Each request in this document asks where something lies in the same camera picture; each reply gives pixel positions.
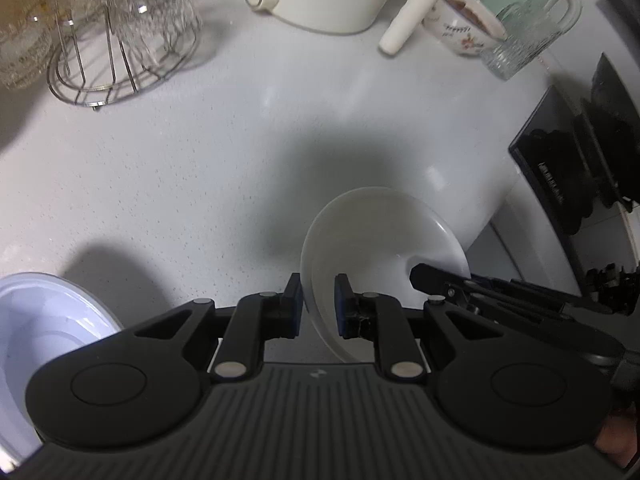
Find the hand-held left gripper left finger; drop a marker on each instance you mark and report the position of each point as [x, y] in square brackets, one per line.
[295, 310]

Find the glass jar with red lid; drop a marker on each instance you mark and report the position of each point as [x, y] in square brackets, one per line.
[20, 25]

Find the person's right hand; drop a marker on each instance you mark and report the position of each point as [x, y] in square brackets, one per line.
[620, 440]

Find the translucent plastic bowl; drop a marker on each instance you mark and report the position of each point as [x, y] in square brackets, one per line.
[45, 320]

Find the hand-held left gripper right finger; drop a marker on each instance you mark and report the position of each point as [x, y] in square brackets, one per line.
[341, 310]

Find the floral ceramic cup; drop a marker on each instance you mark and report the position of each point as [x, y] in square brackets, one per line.
[460, 25]

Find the black gas stove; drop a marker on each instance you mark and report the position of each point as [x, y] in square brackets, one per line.
[575, 170]

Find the frosted white bowl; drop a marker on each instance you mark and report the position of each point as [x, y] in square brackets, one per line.
[370, 240]

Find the clear glass mug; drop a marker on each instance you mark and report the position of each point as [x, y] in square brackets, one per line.
[530, 25]

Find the clear drinking glass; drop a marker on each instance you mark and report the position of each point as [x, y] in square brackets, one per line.
[160, 15]
[90, 5]

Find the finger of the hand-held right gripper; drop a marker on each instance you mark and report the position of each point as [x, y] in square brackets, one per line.
[475, 287]

